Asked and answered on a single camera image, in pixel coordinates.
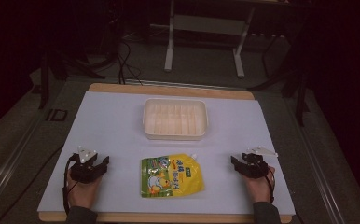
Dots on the black tripod stand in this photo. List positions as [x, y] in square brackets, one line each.
[299, 87]

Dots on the white plastic tray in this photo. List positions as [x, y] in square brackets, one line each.
[175, 119]

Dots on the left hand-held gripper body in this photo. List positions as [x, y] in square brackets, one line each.
[83, 171]

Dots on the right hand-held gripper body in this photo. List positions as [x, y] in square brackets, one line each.
[255, 166]

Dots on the white metal stand frame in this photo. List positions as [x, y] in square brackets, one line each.
[172, 37]

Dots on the person's right hand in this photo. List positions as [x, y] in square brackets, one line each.
[259, 189]

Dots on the aluminium floor rail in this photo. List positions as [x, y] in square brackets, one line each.
[321, 168]
[10, 168]

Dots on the white table mat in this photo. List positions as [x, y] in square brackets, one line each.
[113, 130]

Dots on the person's left hand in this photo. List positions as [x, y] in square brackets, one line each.
[83, 193]

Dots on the black rectangular bracket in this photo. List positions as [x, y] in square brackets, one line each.
[56, 114]

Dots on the yellow green spouted pouch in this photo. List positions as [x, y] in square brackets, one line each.
[172, 177]

